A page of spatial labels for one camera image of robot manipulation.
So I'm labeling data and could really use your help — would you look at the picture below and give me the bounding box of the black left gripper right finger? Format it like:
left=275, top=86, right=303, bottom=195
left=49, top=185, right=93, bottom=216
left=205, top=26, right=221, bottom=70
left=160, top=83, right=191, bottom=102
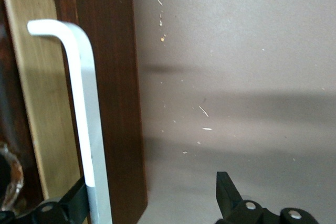
left=215, top=171, right=318, bottom=224

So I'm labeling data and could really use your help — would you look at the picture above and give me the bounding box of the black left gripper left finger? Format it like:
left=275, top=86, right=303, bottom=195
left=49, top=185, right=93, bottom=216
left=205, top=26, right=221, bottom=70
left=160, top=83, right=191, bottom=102
left=0, top=179, right=89, bottom=224

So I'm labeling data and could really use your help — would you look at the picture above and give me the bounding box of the white drawer handle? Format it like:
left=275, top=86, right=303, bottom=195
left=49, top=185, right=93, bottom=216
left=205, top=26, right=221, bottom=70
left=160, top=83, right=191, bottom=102
left=27, top=19, right=114, bottom=224

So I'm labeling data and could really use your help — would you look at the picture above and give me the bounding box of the wooden drawer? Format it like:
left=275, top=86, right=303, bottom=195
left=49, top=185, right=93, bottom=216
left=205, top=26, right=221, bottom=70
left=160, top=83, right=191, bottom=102
left=0, top=0, right=149, bottom=224

